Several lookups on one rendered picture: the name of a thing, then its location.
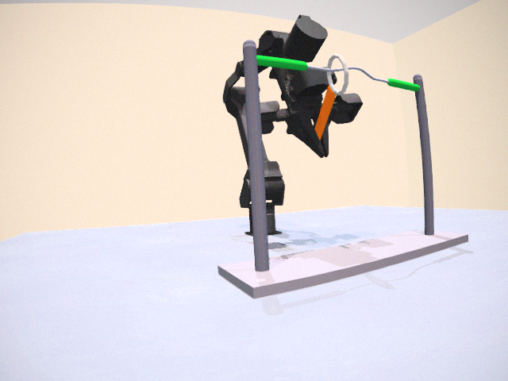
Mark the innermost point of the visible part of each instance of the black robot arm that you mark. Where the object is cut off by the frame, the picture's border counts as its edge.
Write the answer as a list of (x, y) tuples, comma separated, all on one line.
[(301, 44)]

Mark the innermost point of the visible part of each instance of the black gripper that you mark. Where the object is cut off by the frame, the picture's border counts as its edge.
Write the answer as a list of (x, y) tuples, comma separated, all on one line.
[(298, 117)]

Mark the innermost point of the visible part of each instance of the orange handle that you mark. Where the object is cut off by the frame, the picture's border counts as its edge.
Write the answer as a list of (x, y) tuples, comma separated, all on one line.
[(330, 94)]

